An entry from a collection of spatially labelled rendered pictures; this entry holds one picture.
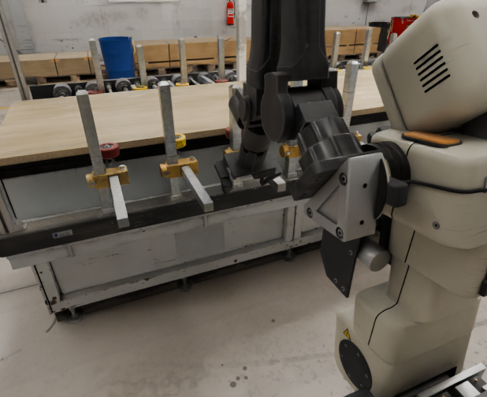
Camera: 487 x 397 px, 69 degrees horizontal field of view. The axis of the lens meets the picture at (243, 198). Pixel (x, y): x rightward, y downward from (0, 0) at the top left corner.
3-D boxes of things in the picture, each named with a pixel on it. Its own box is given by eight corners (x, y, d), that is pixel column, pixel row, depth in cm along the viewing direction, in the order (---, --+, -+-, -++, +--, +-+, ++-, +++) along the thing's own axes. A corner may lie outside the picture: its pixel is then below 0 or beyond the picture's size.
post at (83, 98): (116, 223, 132) (87, 90, 107) (106, 224, 130) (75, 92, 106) (115, 218, 134) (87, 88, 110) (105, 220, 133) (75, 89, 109)
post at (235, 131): (241, 202, 149) (241, 85, 125) (233, 203, 148) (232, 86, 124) (238, 198, 152) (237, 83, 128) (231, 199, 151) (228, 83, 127)
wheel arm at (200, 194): (214, 213, 110) (213, 201, 108) (203, 215, 109) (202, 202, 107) (180, 159, 145) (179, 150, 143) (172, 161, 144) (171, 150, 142)
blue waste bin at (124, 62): (142, 83, 618) (135, 37, 581) (107, 86, 599) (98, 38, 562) (137, 76, 664) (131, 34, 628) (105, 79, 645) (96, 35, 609)
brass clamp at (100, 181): (130, 184, 125) (128, 171, 123) (89, 191, 121) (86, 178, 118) (128, 176, 130) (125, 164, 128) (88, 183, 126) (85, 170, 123)
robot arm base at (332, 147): (317, 172, 42) (396, 157, 46) (293, 116, 45) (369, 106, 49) (291, 202, 50) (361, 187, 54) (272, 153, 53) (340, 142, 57)
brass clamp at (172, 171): (198, 174, 134) (198, 161, 131) (163, 180, 129) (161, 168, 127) (195, 168, 139) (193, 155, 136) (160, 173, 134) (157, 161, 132)
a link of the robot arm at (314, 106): (310, 131, 47) (343, 127, 49) (284, 72, 50) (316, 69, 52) (286, 165, 55) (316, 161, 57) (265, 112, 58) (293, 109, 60)
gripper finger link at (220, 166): (210, 183, 84) (214, 157, 77) (238, 177, 87) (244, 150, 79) (220, 206, 81) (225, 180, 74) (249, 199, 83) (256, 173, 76)
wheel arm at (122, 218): (131, 228, 102) (128, 216, 100) (118, 231, 101) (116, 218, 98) (116, 168, 136) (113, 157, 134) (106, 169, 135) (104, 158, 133)
